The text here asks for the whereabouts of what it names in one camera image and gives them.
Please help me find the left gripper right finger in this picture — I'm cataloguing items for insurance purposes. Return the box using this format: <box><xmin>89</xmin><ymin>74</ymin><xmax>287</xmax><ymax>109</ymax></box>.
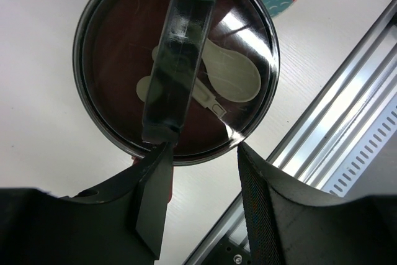
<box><xmin>238</xmin><ymin>143</ymin><xmax>396</xmax><ymax>264</ymax></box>

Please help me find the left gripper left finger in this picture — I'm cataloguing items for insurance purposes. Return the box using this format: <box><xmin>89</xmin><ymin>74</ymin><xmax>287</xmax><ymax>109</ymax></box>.
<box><xmin>1</xmin><ymin>143</ymin><xmax>173</xmax><ymax>264</ymax></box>

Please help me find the beige toy piece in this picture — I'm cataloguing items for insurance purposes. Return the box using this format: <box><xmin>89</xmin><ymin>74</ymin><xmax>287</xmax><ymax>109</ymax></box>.
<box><xmin>136</xmin><ymin>38</ymin><xmax>261</xmax><ymax>119</ymax></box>

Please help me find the grey lunch box lid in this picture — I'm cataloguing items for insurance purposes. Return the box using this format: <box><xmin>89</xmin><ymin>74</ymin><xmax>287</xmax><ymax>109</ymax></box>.
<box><xmin>73</xmin><ymin>0</ymin><xmax>280</xmax><ymax>166</ymax></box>

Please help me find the slotted cable duct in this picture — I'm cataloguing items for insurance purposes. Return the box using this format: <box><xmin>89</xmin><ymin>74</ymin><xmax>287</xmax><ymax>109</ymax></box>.
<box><xmin>321</xmin><ymin>97</ymin><xmax>396</xmax><ymax>197</ymax></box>

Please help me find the aluminium rail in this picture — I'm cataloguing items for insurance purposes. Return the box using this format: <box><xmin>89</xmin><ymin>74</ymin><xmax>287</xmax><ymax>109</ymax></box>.
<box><xmin>182</xmin><ymin>0</ymin><xmax>397</xmax><ymax>265</ymax></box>

